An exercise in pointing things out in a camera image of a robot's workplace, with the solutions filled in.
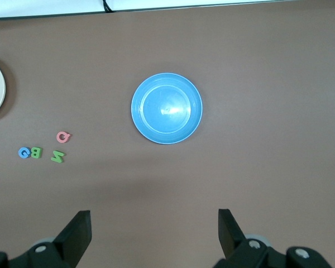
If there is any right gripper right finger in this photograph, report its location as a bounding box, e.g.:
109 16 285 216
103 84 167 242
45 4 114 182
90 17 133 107
214 208 286 268

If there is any pink letter Q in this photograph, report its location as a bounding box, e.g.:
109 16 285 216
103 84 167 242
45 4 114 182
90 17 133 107
56 131 73 144

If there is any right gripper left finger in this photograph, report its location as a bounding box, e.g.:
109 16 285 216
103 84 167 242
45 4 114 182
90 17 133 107
18 209 93 268

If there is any black cable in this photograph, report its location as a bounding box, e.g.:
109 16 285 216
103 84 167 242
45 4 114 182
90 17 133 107
102 0 116 13

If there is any blue plate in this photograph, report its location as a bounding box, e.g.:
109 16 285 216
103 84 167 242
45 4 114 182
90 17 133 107
130 72 204 145

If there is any green letter N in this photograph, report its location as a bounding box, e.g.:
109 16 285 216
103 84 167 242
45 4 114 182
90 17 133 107
50 150 66 163

